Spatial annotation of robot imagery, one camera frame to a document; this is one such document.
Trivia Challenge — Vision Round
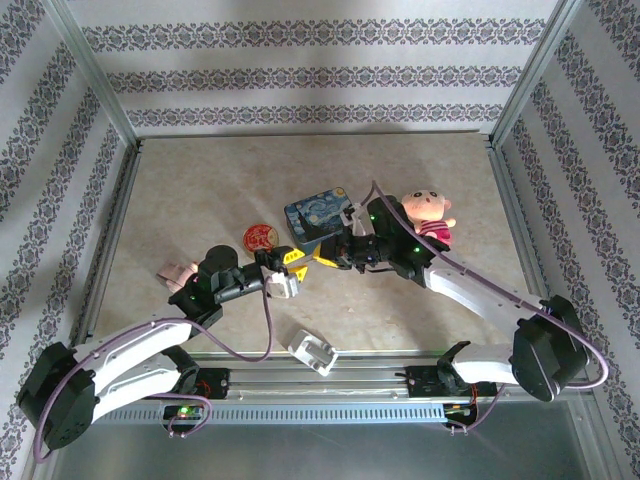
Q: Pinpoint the starry night tin box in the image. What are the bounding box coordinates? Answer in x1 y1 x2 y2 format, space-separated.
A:
283 186 351 247

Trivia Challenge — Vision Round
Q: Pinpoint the red round tin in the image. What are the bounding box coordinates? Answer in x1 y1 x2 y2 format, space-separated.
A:
242 224 278 253

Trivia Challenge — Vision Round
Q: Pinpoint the small pink object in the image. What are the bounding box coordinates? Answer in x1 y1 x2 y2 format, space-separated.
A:
156 261 197 295

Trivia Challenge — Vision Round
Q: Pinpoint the pink plush doll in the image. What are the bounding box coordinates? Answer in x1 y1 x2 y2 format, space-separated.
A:
399 188 457 247

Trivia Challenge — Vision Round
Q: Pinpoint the white plastic holder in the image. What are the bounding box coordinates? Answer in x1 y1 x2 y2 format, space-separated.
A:
285 327 337 377

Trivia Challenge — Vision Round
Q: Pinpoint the circuit board with green light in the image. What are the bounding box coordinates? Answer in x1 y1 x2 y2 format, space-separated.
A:
162 403 206 421

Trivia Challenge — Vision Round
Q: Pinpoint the grey metal panel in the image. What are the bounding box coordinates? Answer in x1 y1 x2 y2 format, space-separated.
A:
29 399 616 480

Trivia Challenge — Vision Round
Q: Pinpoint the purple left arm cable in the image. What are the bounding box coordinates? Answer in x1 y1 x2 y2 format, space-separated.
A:
32 277 276 464

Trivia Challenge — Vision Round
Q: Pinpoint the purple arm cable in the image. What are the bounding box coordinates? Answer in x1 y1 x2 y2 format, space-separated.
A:
367 180 611 436
32 277 276 464

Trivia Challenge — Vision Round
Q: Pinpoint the aluminium mounting rail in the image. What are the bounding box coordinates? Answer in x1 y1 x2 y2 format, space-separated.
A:
192 351 589 402

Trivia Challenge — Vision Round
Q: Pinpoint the aluminium side rail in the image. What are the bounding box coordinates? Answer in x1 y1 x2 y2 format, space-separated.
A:
69 139 144 351
487 139 561 311

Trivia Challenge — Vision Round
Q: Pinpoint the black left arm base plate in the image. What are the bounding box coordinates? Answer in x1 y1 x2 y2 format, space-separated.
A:
197 368 231 400

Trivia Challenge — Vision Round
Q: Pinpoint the grey slotted cable duct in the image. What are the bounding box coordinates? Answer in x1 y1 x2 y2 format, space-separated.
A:
94 403 449 425

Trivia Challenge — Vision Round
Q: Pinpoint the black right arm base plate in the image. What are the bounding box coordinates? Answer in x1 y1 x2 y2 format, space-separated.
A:
405 364 499 400

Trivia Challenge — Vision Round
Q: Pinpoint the circuit board with orange wires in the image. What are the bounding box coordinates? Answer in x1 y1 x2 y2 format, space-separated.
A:
443 402 479 426

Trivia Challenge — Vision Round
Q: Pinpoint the aluminium frame post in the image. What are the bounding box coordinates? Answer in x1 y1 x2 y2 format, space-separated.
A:
488 0 590 149
42 0 141 149

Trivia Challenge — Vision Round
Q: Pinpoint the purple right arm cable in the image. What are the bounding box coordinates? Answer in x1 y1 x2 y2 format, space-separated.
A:
367 180 611 436

